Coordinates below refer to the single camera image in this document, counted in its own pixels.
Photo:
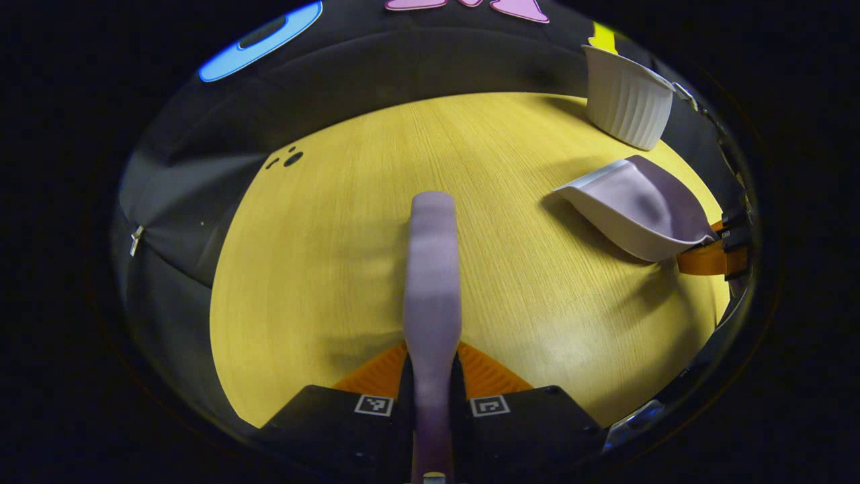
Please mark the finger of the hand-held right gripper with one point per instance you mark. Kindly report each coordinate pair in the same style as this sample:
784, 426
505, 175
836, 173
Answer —
736, 225
702, 261

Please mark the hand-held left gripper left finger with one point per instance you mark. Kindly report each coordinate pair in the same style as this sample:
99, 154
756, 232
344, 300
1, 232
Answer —
336, 430

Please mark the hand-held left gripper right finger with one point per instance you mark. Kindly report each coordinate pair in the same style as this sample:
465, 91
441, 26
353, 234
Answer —
531, 430

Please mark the pink dustpan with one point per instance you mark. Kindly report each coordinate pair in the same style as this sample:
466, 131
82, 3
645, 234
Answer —
638, 208

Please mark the white ribbed garbage bin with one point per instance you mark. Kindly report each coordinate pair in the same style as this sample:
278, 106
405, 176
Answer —
628, 101

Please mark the small pink broom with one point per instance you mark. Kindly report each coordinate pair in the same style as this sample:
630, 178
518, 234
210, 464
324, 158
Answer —
433, 282

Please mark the white cloth tag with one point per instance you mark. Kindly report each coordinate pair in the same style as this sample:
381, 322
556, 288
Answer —
136, 240

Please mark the black backdrop cloth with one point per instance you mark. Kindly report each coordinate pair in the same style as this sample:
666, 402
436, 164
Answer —
201, 181

